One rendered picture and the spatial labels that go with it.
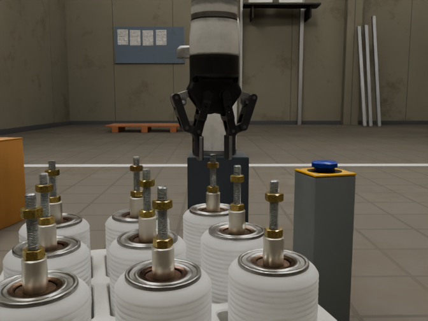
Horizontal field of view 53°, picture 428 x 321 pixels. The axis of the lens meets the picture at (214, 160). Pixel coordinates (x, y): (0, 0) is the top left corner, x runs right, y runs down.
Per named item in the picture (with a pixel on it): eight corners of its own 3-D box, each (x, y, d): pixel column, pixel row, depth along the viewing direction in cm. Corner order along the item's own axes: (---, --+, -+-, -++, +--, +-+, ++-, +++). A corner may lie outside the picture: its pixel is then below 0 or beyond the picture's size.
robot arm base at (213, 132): (199, 151, 109) (198, 83, 107) (235, 151, 109) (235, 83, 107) (197, 156, 100) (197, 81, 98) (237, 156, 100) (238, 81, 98)
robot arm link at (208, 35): (228, 61, 74) (228, 23, 73) (250, 54, 63) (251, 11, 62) (175, 60, 72) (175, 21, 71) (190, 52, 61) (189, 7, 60)
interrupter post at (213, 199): (204, 210, 70) (204, 190, 70) (220, 210, 70) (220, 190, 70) (206, 214, 68) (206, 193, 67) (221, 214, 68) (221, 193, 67)
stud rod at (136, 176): (134, 205, 66) (134, 156, 65) (141, 205, 66) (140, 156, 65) (133, 206, 65) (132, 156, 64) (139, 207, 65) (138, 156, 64)
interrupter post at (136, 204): (137, 215, 67) (136, 194, 67) (148, 217, 66) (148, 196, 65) (126, 218, 65) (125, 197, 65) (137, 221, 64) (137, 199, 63)
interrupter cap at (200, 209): (188, 207, 72) (188, 203, 72) (233, 206, 73) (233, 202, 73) (190, 219, 65) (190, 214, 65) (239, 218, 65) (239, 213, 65)
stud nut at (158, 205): (151, 210, 41) (151, 201, 41) (153, 206, 43) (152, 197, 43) (172, 210, 41) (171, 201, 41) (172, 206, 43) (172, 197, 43)
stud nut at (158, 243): (151, 248, 42) (151, 240, 42) (153, 243, 43) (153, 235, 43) (172, 248, 42) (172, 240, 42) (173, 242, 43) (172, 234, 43)
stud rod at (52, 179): (56, 213, 61) (53, 160, 60) (49, 213, 61) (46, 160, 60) (58, 211, 62) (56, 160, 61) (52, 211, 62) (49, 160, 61)
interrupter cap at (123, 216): (135, 209, 71) (135, 205, 70) (172, 216, 67) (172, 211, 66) (100, 220, 64) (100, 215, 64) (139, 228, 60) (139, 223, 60)
